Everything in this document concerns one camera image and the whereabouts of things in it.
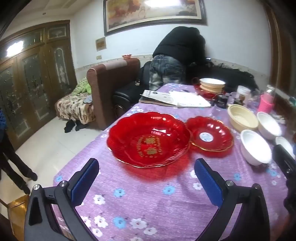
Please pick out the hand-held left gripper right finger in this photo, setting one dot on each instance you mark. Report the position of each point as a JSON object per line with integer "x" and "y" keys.
{"x": 208, "y": 183}

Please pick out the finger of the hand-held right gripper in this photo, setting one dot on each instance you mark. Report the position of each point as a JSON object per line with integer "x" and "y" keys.
{"x": 283, "y": 160}

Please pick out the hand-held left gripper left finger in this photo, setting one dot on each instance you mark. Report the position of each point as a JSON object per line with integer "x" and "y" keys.
{"x": 85, "y": 183}

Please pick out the white foam bowl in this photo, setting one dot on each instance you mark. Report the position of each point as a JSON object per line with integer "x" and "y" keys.
{"x": 268, "y": 125}
{"x": 211, "y": 82}
{"x": 285, "y": 141}
{"x": 254, "y": 148}

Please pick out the small red glass plate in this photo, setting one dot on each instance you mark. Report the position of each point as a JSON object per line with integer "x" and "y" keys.
{"x": 218, "y": 132}

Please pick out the large red glass plate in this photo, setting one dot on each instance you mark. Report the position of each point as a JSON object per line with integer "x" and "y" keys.
{"x": 148, "y": 139}

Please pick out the dark wooden side cabinet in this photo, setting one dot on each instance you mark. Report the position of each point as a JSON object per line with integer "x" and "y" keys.
{"x": 285, "y": 102}

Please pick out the pink sleeved bottle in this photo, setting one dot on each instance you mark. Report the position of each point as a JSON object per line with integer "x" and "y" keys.
{"x": 266, "y": 104}

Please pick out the black socks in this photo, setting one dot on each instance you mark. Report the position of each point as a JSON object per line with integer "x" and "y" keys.
{"x": 71, "y": 126}

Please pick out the purple floral tablecloth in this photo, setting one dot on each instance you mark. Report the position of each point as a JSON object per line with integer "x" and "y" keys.
{"x": 150, "y": 192}

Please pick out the patterned blanket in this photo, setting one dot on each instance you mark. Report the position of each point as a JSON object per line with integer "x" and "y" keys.
{"x": 74, "y": 109}

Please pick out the yellow wooden furniture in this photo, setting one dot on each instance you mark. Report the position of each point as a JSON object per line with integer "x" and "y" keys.
{"x": 17, "y": 215}

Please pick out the white plastic tub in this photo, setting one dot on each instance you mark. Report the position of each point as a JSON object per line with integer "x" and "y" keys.
{"x": 243, "y": 90}

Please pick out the black electronic device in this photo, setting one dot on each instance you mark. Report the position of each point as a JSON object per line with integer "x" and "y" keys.
{"x": 220, "y": 100}

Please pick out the papers and booklets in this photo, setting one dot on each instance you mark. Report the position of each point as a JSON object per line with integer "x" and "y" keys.
{"x": 192, "y": 99}

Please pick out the green cloth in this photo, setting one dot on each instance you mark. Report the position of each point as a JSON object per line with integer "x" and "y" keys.
{"x": 84, "y": 87}

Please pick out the brown armchair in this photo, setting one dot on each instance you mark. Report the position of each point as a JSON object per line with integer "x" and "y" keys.
{"x": 104, "y": 88}

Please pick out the black leather sofa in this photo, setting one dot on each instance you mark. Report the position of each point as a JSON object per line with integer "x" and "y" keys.
{"x": 126, "y": 92}

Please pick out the folded printed booklet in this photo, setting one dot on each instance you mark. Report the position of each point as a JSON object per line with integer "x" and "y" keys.
{"x": 155, "y": 96}

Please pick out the carved wooden cabinet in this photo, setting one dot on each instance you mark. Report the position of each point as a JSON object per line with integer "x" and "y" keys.
{"x": 34, "y": 92}

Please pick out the small orange tray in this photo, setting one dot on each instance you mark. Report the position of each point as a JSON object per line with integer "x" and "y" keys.
{"x": 126, "y": 56}

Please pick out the wooden door frame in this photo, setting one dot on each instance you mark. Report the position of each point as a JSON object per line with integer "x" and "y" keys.
{"x": 277, "y": 41}

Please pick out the small wall plaque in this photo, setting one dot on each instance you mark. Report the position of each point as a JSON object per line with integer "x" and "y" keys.
{"x": 100, "y": 44}

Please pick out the framed wall painting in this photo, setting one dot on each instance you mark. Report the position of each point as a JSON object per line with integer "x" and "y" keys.
{"x": 150, "y": 14}

